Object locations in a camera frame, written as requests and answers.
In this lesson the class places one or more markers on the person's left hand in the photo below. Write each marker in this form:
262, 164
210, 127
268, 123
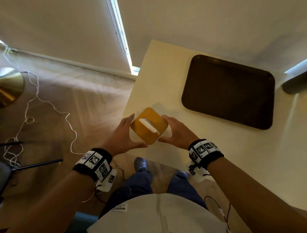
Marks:
117, 141

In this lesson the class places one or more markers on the person's right hand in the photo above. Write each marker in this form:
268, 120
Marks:
181, 135

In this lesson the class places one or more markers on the person's right thumb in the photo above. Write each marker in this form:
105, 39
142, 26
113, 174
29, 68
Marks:
165, 139

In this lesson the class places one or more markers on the person's left thumb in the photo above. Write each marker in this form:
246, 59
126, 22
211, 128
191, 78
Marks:
138, 145

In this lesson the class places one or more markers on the yellow square plate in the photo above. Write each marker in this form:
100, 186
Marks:
146, 134

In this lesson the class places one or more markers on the person's left forearm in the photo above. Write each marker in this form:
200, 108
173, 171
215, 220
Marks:
55, 204

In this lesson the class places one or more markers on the person's right forearm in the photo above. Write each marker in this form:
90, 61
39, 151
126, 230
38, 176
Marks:
254, 201

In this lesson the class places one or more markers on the grey left clog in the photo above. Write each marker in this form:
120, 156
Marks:
140, 164

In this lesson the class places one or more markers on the grey clog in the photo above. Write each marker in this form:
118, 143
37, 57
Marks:
183, 174
140, 164

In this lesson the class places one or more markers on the white folded napkin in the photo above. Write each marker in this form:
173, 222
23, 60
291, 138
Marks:
148, 125

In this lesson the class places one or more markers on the grey right clog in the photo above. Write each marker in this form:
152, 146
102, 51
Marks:
183, 174

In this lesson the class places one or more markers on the black right wristband with markers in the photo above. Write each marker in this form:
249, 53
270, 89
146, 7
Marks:
203, 151

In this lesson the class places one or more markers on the black wristband with markers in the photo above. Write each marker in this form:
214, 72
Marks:
203, 151
94, 163

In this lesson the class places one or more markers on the blue trousers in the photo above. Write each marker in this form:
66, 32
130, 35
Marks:
141, 187

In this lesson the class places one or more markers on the black left wristband with markers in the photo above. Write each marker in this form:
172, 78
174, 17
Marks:
94, 163

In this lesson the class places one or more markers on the white shirt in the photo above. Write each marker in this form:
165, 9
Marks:
156, 216

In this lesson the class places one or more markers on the dark brown tray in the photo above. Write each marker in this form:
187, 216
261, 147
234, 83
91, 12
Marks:
227, 92

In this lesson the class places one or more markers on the teal seat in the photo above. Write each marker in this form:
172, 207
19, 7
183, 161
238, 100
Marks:
81, 223

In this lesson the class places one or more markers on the black chair legs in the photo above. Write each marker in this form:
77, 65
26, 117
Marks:
36, 164

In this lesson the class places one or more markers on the gold lamp base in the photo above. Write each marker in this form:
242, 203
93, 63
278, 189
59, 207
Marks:
9, 86

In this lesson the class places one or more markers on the grey rounded object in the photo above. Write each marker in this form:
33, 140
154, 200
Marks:
295, 82

